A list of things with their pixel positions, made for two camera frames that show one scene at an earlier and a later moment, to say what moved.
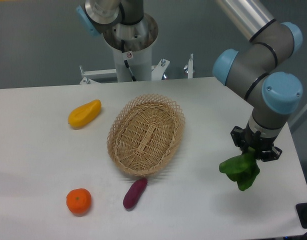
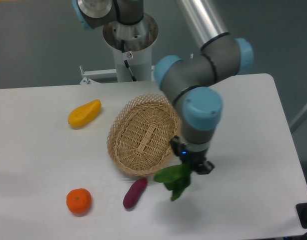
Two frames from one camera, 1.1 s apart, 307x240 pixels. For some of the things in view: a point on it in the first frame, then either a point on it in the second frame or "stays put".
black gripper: x=244 y=138 -> x=196 y=160
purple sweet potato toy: x=134 y=192 stays put
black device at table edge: x=305 y=212 stays put
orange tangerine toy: x=78 y=200 stays put
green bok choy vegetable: x=242 y=169 -> x=175 y=178
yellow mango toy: x=83 y=114 stays put
